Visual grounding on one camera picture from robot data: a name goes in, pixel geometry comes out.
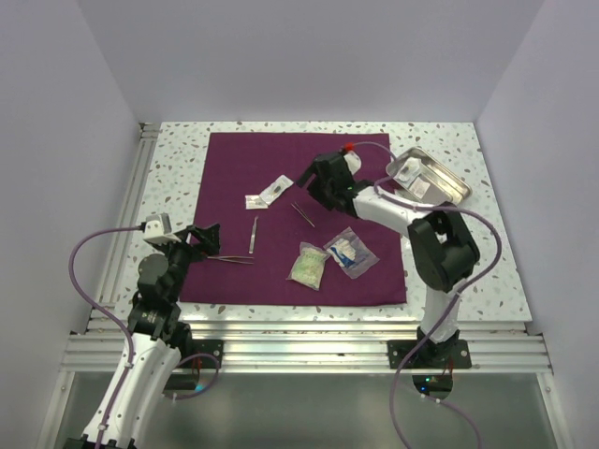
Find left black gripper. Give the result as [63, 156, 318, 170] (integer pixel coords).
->
[153, 223, 219, 302]

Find thin dark tweezers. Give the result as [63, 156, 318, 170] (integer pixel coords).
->
[291, 202, 315, 228]

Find white pouch with dark item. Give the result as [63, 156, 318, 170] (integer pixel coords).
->
[259, 175, 294, 206]

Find small white packet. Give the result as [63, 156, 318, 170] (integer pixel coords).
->
[409, 178, 431, 200]
[245, 195, 269, 210]

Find clear bag blue white gloves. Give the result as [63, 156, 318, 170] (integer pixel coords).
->
[323, 227, 379, 280]

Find green gauze bag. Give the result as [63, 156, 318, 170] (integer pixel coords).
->
[286, 242, 330, 291]

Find clear pouch with small parts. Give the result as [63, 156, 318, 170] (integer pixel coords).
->
[397, 158, 421, 184]

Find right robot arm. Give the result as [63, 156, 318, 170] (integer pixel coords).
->
[296, 151, 480, 368]

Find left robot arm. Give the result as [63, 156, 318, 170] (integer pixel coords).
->
[64, 216, 223, 448]

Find silver tweezers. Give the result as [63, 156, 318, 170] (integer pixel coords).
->
[248, 216, 259, 254]

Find purple cloth mat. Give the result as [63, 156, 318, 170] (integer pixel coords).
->
[180, 133, 406, 307]

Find metal tray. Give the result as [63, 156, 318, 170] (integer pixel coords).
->
[386, 147, 472, 205]

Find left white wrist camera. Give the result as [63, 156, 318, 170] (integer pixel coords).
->
[143, 213, 177, 245]

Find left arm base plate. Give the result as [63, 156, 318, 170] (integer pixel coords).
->
[181, 339, 225, 370]

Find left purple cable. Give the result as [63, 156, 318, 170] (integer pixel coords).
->
[69, 224, 221, 449]

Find aluminium frame rails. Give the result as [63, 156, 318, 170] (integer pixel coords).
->
[39, 122, 573, 448]

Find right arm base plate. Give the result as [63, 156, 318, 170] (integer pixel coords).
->
[387, 339, 473, 370]

